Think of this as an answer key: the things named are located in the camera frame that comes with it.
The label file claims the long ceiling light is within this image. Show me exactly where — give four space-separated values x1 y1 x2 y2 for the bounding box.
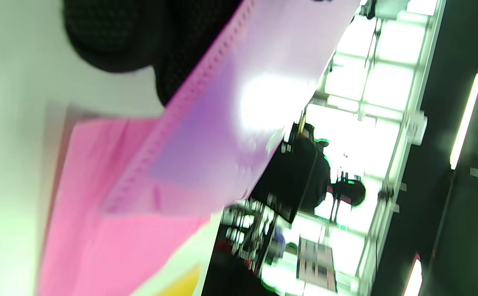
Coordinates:
450 72 478 170
402 255 423 296

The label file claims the black office chair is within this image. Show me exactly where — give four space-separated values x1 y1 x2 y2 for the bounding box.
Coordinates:
249 121 332 224

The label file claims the pink cardstock sheet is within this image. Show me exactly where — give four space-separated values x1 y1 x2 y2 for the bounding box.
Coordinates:
37 117 211 296

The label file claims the bright window wall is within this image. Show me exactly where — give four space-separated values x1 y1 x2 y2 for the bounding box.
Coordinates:
259 0 445 296

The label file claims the magenta L-shaped folder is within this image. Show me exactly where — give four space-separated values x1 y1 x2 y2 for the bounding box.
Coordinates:
100 0 363 217

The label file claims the orange L-shaped folder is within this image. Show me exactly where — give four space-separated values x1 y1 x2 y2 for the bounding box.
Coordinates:
152 263 203 296

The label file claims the person's left hand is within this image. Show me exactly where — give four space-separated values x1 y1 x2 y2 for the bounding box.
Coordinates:
62 0 244 107

